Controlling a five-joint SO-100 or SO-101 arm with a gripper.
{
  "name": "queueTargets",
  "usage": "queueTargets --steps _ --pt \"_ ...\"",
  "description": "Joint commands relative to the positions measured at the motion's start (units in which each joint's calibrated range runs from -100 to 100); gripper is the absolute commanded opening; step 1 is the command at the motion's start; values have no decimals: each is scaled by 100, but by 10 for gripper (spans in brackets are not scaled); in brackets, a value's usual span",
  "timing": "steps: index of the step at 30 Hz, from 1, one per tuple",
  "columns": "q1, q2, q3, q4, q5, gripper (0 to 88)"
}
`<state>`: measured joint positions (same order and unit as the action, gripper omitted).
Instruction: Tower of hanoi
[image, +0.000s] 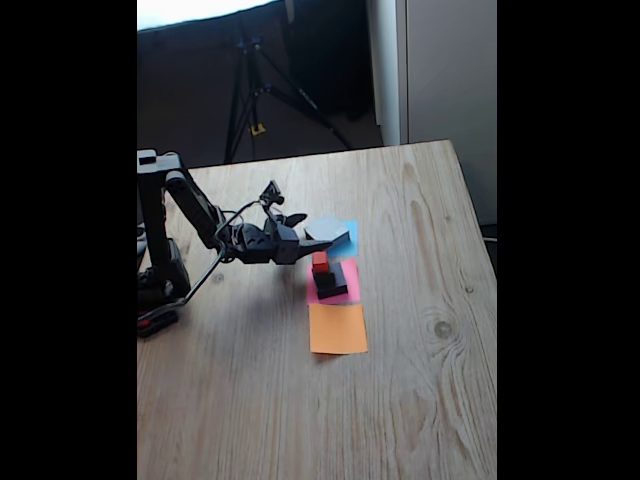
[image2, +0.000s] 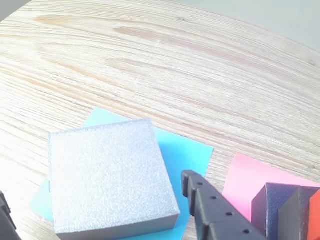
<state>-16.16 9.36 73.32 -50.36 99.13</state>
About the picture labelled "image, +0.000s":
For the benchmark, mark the pink paper sheet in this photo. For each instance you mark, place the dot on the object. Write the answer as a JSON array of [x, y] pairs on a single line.
[[352, 280]]

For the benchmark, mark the small wrist camera board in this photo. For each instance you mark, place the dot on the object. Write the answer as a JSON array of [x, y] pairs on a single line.
[[272, 192]]

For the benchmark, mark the blue paper sheet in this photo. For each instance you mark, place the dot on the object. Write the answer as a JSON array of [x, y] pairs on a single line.
[[352, 235]]

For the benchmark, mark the bright white light panel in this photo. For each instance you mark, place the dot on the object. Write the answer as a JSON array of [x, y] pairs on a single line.
[[200, 10]]

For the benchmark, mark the large grey block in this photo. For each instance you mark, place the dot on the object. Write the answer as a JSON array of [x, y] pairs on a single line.
[[327, 229]]

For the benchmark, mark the small red cube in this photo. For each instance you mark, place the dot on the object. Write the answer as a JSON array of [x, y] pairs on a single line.
[[320, 259]]

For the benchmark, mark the medium dark block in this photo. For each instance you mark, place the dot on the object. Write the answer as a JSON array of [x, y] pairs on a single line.
[[337, 285]]

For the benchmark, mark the tall black tripod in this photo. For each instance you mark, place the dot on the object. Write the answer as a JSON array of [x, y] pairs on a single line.
[[248, 90]]

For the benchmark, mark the white cabinet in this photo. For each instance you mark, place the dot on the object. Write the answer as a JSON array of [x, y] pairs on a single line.
[[450, 75]]

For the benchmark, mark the small dark cube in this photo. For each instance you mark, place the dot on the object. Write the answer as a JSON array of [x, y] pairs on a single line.
[[325, 277]]

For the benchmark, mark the yellow tape under tall tripod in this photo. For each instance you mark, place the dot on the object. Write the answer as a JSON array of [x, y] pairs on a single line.
[[257, 130]]

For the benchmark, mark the orange paper sheet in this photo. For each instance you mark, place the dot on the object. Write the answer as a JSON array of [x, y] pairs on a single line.
[[337, 327]]

